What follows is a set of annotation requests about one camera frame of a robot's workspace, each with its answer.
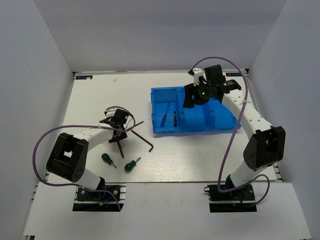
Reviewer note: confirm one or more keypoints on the green stubby screwdriver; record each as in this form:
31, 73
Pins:
129, 166
106, 158

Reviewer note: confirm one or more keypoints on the corner label sticker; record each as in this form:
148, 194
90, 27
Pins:
233, 74
83, 77

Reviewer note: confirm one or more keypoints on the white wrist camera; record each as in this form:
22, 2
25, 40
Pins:
196, 73
110, 112

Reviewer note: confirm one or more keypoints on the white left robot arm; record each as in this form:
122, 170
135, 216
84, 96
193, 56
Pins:
69, 155

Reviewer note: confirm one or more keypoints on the medium brown hex key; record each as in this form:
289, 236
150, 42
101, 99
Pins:
144, 140

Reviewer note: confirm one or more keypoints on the left corner label sticker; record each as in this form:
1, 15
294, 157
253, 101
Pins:
83, 77

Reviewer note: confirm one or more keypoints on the black green precision screwdriver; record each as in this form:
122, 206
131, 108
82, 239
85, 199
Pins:
175, 121

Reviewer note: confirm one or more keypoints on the green stubby screwdriver right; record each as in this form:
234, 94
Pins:
129, 166

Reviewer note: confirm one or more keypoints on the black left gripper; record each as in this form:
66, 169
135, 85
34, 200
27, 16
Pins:
123, 136

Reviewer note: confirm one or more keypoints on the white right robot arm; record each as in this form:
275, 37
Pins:
266, 143

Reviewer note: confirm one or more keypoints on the small brown hex key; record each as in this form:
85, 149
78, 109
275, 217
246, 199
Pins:
134, 126

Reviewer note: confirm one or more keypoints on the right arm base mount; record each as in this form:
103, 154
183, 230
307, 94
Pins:
239, 201

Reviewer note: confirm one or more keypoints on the large brown hex key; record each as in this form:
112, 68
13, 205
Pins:
120, 149

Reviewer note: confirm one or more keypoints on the right corner label sticker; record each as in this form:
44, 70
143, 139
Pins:
233, 74

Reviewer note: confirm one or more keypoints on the blue plastic compartment bin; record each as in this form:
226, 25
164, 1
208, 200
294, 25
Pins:
211, 116

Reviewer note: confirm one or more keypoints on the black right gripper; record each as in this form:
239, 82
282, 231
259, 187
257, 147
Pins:
190, 90

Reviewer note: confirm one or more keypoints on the blue handled precision screwdriver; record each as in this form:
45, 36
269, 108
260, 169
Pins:
162, 124

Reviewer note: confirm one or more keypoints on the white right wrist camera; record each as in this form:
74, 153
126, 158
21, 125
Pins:
196, 73

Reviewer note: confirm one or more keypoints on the green stubby screwdriver left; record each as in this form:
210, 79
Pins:
106, 158

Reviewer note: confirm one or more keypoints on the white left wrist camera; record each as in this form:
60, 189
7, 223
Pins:
110, 112

